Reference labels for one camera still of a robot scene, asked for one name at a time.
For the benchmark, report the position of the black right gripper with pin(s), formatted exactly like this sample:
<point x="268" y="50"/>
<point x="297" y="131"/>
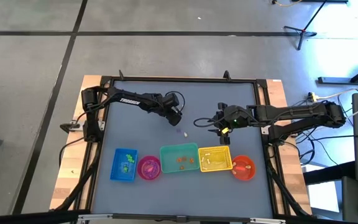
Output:
<point x="236" y="116"/>

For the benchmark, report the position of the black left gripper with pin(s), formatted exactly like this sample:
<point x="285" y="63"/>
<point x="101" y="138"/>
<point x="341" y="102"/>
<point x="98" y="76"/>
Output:
<point x="168" y="107"/>

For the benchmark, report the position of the green plastic Halloween figure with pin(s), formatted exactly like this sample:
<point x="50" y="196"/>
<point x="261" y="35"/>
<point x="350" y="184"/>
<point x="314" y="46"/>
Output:
<point x="130" y="158"/>
<point x="125" y="168"/>

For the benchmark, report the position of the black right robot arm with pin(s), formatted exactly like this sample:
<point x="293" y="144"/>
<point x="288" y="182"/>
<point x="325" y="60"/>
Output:
<point x="291" y="112"/>

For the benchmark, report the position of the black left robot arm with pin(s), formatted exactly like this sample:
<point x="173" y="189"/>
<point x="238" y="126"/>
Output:
<point x="129" y="100"/>

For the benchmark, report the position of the yellow slotted plastic basket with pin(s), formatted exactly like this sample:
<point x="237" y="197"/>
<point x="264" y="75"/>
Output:
<point x="221" y="158"/>

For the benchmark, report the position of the teal translucent plastic bin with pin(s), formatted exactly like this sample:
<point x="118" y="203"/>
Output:
<point x="172" y="151"/>

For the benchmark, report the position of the orange translucent plastic bowl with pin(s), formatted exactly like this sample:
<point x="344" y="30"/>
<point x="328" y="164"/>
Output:
<point x="243" y="175"/>

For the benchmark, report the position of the pink translucent plastic bowl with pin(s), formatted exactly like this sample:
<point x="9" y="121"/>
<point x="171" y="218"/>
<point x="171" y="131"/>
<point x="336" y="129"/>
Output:
<point x="143" y="174"/>

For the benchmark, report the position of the blue plastic basket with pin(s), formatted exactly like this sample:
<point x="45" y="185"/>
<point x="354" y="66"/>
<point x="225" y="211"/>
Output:
<point x="117" y="174"/>

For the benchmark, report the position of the black floor beam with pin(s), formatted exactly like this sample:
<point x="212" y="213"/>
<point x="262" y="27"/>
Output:
<point x="328" y="174"/>

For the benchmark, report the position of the black tripod stand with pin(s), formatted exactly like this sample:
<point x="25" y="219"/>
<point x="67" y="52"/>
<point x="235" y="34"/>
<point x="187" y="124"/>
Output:
<point x="304" y="31"/>

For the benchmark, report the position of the black desk leg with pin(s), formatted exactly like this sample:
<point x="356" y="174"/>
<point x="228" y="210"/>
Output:
<point x="337" y="80"/>

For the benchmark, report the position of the black table frame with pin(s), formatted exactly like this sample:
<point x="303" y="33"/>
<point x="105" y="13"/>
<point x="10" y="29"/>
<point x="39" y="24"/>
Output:
<point x="197" y="79"/>

